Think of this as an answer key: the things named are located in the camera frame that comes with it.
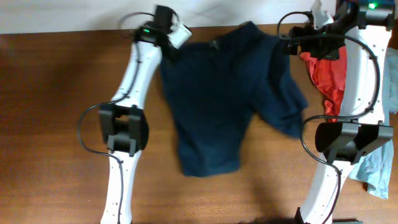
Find light blue shirt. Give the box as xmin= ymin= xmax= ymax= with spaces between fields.
xmin=349 ymin=48 xmax=397 ymax=199

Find red shirt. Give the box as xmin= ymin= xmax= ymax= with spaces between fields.
xmin=300 ymin=46 xmax=347 ymax=116

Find navy blue shorts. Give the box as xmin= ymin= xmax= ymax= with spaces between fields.
xmin=160 ymin=22 xmax=308 ymax=177

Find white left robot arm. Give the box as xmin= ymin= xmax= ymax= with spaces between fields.
xmin=99 ymin=5 xmax=192 ymax=224

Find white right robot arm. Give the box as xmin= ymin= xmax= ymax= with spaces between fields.
xmin=284 ymin=1 xmax=396 ymax=224

